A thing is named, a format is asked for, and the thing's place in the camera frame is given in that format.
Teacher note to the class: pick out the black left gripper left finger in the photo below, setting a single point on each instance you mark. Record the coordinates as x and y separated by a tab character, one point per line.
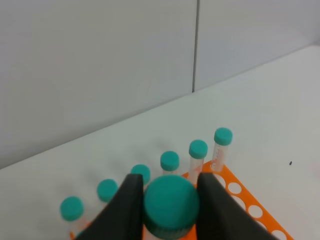
122	218

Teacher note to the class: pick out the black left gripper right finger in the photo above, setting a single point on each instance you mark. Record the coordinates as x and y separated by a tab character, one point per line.
221	217

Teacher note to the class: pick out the teal-capped test tube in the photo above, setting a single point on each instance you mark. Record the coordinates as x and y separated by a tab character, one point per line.
171	206

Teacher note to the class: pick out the back-row test tube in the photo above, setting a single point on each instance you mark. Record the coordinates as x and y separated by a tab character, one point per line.
169	162
143	170
106	189
198	150
72	211
223	138

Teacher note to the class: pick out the orange test tube rack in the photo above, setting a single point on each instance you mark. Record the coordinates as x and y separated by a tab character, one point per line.
246	201

